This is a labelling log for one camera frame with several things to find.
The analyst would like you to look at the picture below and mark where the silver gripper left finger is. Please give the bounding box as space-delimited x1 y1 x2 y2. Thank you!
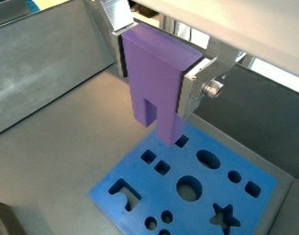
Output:
99 0 135 77

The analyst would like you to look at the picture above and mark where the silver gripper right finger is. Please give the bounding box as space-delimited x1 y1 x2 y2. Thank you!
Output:
176 39 242 118

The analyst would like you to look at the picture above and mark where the purple double-square peg object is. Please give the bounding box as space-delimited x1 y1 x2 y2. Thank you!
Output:
121 23 202 145

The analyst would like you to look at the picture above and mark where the blue shape-sorting board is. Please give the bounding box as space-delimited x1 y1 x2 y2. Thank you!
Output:
88 125 276 235

